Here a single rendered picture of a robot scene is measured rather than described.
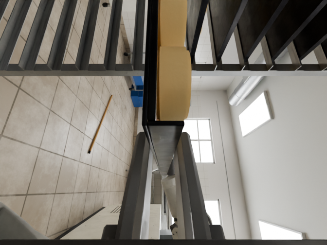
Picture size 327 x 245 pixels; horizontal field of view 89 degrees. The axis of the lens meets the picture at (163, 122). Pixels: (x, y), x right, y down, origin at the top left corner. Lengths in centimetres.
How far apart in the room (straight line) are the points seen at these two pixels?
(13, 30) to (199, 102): 509
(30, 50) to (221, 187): 478
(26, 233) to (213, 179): 474
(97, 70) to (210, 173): 457
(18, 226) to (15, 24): 72
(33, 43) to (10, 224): 59
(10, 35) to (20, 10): 12
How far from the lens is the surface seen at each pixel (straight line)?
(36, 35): 82
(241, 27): 70
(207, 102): 562
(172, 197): 62
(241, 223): 520
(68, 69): 66
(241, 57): 65
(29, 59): 76
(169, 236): 160
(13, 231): 38
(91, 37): 72
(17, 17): 92
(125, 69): 60
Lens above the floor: 86
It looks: level
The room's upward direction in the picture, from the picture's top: 90 degrees clockwise
